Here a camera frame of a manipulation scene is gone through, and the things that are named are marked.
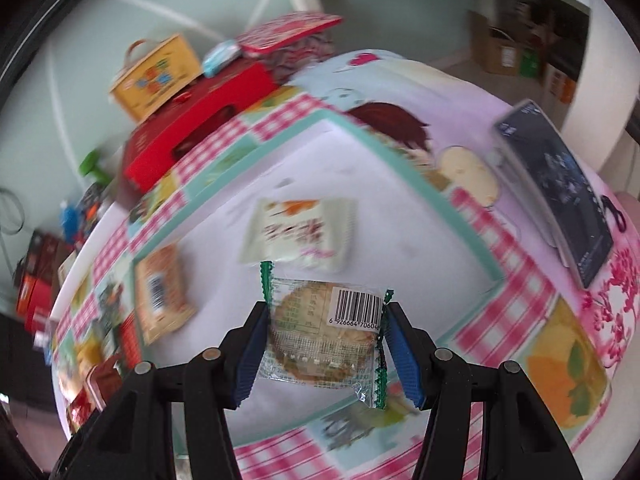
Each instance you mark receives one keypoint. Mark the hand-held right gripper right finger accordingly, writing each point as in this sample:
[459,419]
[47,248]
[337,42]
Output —
[402,355]

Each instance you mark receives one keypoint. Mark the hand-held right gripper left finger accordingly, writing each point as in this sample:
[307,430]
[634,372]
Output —
[254,355]

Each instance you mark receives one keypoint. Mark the clear cookie packet green edges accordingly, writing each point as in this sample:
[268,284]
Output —
[320,330]

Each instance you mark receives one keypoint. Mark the white tray teal rim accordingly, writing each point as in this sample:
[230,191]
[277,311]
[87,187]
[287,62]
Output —
[350,170]

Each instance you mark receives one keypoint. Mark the blue bottle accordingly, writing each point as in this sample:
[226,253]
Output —
[70,220]

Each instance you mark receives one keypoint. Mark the orange red box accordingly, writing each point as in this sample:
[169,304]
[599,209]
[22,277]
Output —
[31,294]

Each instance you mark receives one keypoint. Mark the dark blue printed box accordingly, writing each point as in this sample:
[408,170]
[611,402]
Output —
[555,180]

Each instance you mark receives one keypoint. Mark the green dumbbell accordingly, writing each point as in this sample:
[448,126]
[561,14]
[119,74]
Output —
[95,167]

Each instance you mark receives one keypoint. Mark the yellow handbag shaped box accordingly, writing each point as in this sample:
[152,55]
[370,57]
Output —
[155,80]

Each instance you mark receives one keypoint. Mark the light blue face mask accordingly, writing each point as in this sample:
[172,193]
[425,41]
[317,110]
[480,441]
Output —
[220,57]

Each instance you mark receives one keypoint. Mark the green bag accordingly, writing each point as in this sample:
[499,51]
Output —
[531,64]

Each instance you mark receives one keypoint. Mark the red patterned gift box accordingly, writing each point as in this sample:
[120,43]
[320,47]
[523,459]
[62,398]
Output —
[285,32]

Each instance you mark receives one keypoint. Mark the brown cardboard box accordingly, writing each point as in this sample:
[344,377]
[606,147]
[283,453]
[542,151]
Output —
[500,45]

